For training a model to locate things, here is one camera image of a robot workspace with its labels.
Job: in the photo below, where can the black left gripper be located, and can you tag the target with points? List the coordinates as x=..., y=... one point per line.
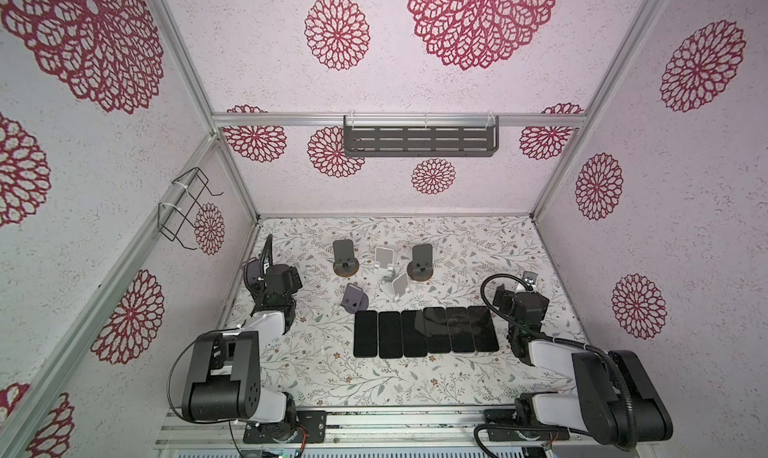
x=295, y=278

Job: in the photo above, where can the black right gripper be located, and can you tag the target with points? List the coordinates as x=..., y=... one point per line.
x=506, y=297

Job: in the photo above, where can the black smartphone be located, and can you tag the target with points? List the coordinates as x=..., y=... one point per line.
x=483, y=329
x=413, y=334
x=437, y=330
x=460, y=330
x=390, y=341
x=365, y=343

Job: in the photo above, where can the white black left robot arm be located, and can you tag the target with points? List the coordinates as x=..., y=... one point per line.
x=223, y=382

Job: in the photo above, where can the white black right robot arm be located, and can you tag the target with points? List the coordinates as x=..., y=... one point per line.
x=615, y=403

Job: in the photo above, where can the grey round phone stand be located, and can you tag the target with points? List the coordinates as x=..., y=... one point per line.
x=252, y=271

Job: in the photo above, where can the grey round stand front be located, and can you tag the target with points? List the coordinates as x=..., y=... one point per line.
x=354, y=299

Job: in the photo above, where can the clear acrylic stand back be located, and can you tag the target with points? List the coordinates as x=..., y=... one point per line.
x=384, y=259

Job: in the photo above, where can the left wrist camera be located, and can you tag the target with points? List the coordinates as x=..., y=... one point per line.
x=266, y=257

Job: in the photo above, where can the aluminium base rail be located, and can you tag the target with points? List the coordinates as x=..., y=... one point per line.
x=417, y=431

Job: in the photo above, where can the black wire wall basket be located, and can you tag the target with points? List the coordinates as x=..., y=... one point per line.
x=192, y=220

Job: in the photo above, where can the grey slotted wall shelf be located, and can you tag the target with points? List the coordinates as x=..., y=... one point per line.
x=425, y=141

